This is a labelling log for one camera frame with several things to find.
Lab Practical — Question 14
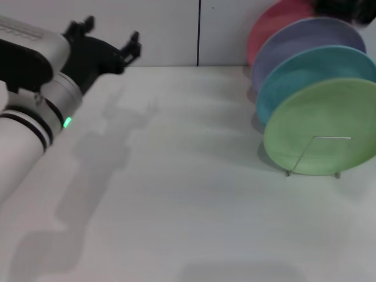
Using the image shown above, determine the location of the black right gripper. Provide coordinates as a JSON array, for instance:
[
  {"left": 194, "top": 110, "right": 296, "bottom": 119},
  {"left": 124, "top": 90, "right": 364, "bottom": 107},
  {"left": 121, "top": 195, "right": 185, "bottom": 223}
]
[{"left": 310, "top": 0, "right": 376, "bottom": 26}]

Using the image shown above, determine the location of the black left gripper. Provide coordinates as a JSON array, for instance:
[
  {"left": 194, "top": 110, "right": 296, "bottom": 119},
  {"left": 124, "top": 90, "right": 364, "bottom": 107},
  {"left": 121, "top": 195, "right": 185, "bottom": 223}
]
[{"left": 60, "top": 15, "right": 143, "bottom": 95}]

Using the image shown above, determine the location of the green plastic plate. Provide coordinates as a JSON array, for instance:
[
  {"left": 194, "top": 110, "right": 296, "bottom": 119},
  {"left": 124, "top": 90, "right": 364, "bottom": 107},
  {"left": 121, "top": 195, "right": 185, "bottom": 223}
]
[{"left": 263, "top": 78, "right": 376, "bottom": 177}]

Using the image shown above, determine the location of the purple plastic plate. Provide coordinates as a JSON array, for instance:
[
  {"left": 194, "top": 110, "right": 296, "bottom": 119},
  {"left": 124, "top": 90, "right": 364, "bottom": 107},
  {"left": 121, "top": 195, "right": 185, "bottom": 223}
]
[{"left": 251, "top": 16, "right": 367, "bottom": 92}]

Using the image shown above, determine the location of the red plastic plate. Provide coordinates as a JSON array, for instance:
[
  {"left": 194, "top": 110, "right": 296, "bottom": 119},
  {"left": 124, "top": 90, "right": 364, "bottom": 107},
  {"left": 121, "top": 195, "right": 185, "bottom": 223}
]
[{"left": 246, "top": 0, "right": 317, "bottom": 68}]

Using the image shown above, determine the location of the teal plastic plate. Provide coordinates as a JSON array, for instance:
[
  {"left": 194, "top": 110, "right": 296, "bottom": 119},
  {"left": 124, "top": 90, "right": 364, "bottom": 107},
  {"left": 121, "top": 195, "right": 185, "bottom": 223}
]
[{"left": 254, "top": 44, "right": 376, "bottom": 126}]

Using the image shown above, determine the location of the silver wire plate rack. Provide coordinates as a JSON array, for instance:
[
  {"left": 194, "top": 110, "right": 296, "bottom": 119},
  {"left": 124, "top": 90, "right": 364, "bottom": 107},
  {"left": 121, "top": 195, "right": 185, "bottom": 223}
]
[{"left": 285, "top": 136, "right": 353, "bottom": 179}]

